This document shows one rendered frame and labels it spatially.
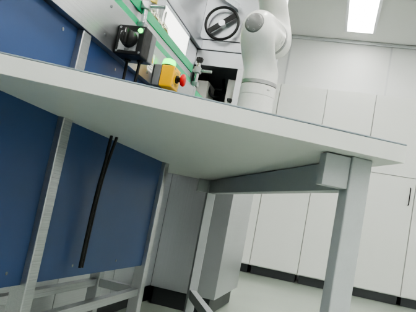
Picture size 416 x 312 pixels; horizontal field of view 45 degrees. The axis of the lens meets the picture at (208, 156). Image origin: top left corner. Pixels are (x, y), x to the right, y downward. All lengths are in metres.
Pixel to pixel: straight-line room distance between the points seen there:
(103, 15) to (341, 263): 0.80
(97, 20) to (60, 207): 0.46
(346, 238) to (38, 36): 0.73
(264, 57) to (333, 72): 4.62
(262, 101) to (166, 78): 0.32
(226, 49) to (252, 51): 1.34
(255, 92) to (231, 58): 1.34
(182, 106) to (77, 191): 0.56
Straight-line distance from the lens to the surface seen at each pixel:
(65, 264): 1.36
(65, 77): 0.84
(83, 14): 1.22
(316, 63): 6.29
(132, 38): 1.32
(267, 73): 1.66
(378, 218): 5.52
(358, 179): 0.96
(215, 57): 2.99
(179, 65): 1.91
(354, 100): 5.69
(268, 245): 5.53
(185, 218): 2.85
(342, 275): 0.95
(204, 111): 0.84
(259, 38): 1.64
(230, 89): 3.02
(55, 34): 1.16
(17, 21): 1.05
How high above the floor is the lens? 0.56
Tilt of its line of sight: 6 degrees up
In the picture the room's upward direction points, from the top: 11 degrees clockwise
